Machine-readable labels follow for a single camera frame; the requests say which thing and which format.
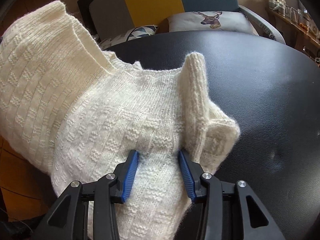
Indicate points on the white blue patterned pillow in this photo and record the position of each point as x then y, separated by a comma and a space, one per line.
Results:
135, 33

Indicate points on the white deer print pillow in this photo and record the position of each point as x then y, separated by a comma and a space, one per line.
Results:
211, 20

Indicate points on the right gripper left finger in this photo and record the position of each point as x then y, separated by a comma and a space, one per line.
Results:
125, 176

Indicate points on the cream knitted sweater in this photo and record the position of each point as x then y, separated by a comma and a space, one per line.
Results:
75, 111

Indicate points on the grey yellow blue sofa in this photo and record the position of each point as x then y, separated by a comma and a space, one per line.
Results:
114, 17

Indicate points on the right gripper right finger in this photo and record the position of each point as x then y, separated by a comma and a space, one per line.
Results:
195, 186

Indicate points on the cluttered wooden shelf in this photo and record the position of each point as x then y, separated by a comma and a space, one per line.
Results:
296, 27

